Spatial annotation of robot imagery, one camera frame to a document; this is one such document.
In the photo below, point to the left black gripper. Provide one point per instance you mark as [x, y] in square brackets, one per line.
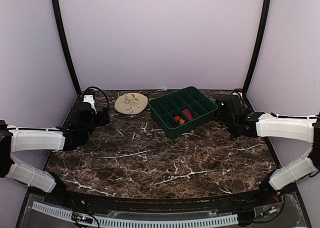
[104, 118]

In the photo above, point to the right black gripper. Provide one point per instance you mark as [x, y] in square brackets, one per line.
[220, 114]

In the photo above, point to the maroon purple striped sock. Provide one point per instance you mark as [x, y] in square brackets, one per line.
[188, 114]

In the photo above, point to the black orange argyle sock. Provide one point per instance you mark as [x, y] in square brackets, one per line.
[180, 120]

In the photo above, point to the green compartment tray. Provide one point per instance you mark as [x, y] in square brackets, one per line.
[181, 111]

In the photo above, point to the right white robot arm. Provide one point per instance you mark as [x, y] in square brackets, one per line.
[303, 128]

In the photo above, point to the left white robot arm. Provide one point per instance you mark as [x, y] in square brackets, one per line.
[15, 139]

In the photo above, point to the beige floral plate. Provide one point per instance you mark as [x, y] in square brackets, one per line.
[131, 103]

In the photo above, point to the small circuit board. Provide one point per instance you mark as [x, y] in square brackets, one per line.
[80, 218]

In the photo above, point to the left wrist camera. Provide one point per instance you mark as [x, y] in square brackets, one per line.
[89, 97]

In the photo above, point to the black front rail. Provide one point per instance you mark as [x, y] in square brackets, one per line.
[102, 205]

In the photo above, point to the white slotted cable duct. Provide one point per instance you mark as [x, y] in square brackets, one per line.
[134, 221]

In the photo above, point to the right black frame post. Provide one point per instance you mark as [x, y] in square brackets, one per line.
[257, 45]

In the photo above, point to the black frame post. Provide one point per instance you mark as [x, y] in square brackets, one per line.
[257, 45]
[64, 45]

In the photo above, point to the left black frame post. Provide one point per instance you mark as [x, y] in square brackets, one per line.
[64, 45]

